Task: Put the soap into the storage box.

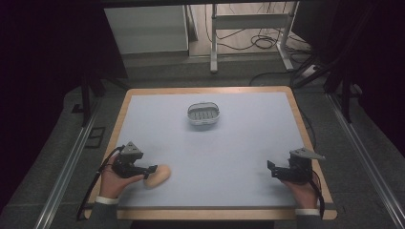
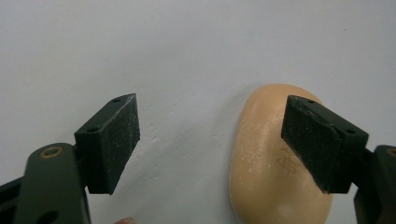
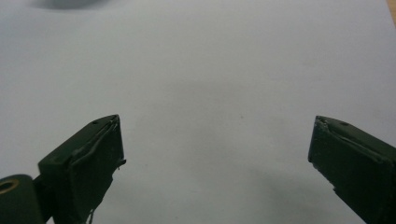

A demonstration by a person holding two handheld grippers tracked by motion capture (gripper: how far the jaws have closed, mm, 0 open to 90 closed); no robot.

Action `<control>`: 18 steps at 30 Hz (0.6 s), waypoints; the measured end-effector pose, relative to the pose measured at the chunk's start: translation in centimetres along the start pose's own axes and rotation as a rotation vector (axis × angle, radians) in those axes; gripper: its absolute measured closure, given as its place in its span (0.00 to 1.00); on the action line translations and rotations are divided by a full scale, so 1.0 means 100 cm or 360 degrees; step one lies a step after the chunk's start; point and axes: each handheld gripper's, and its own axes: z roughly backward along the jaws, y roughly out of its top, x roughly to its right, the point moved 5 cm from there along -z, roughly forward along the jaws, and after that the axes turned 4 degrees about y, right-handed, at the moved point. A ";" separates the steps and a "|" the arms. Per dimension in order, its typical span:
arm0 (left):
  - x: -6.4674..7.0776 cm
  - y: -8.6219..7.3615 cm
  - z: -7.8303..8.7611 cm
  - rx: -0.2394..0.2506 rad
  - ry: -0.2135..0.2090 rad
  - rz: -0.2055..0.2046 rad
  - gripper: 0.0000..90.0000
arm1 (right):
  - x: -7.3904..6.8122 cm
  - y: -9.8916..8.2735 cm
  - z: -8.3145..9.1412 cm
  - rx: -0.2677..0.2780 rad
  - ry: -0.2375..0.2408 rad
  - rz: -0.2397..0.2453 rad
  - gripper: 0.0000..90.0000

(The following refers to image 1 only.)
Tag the person's left hand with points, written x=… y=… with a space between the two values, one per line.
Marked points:
x=112 y=184

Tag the black metal stand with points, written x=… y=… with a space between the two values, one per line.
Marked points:
x=345 y=95
x=86 y=98

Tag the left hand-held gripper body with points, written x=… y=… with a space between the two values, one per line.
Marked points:
x=128 y=160

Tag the white slotted soap dish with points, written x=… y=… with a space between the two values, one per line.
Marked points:
x=203 y=113

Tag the white power strip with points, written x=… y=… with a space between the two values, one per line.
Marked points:
x=309 y=71

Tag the white metal desk frame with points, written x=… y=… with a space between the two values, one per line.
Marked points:
x=251 y=21

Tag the white cabinet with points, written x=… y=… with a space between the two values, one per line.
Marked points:
x=146 y=28

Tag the person's right hand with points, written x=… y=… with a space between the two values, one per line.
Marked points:
x=302 y=194

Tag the metal floor rail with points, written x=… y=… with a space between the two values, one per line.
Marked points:
x=67 y=171
x=366 y=159

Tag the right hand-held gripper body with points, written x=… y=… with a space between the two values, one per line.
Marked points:
x=299 y=167

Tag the pale blue table mat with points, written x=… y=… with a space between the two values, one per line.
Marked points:
x=210 y=149

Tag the tan bread roll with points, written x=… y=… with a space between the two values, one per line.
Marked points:
x=158 y=177

